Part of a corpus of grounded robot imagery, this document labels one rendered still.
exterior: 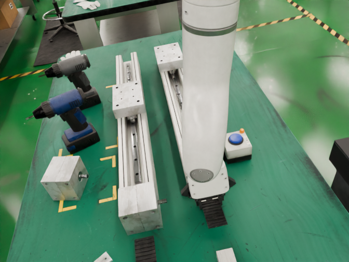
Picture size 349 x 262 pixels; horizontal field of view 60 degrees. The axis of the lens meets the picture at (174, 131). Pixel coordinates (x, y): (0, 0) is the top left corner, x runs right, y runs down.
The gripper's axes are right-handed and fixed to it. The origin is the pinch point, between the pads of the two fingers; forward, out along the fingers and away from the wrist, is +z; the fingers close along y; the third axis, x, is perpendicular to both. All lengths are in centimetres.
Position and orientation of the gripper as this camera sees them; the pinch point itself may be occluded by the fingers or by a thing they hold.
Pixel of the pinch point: (209, 199)
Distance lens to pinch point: 86.3
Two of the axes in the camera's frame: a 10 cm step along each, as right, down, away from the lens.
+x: -1.5, -6.5, 7.5
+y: 9.8, -2.1, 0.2
